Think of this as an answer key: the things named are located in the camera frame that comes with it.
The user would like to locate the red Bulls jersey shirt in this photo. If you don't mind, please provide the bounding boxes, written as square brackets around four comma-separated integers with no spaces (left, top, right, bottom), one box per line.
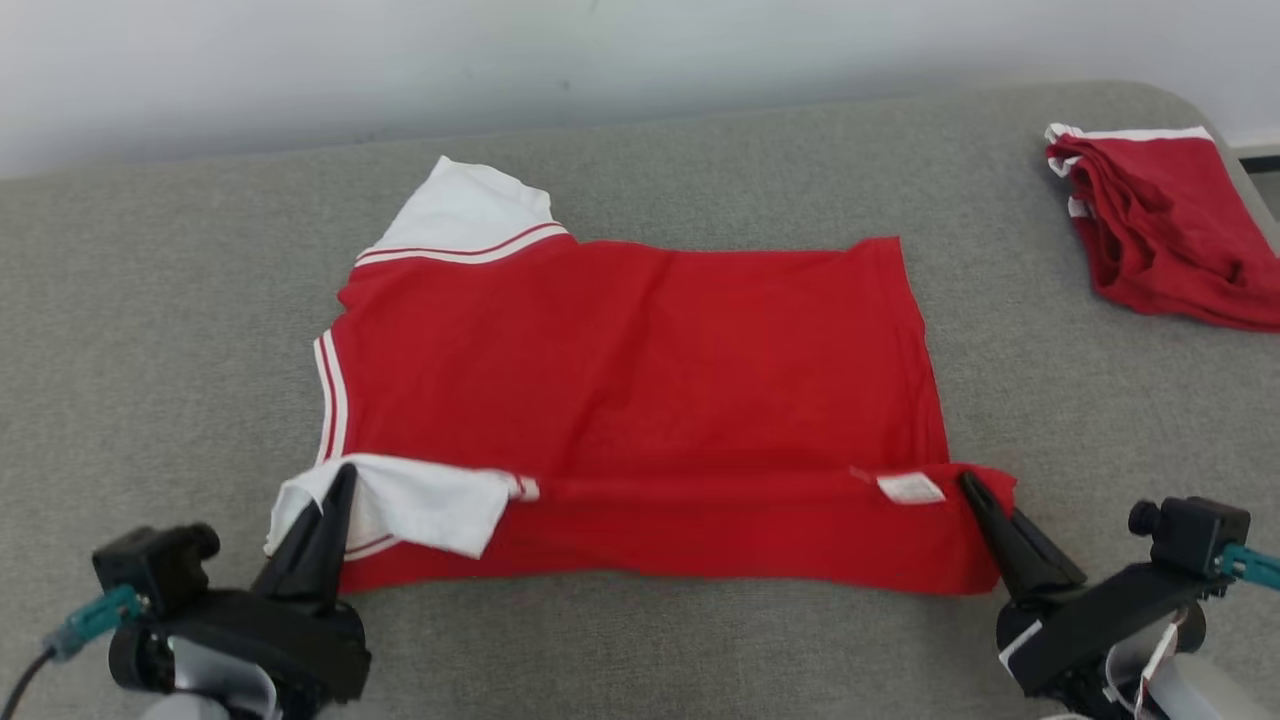
[263,155,1019,598]

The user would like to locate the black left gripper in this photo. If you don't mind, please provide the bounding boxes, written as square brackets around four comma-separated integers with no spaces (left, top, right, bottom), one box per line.
[108,462,373,717]

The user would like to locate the red shorts with white stripe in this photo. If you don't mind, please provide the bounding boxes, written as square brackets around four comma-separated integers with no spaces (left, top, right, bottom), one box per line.
[1044,122,1280,333]

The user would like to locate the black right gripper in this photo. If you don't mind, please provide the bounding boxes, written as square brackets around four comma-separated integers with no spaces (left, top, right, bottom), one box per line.
[958,470,1207,699]

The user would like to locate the teal cable connector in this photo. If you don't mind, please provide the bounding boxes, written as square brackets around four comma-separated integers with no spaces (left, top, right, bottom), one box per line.
[42,585,143,662]
[1218,545,1280,592]

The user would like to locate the thin black cable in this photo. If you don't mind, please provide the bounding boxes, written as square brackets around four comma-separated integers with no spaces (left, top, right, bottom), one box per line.
[0,645,57,720]

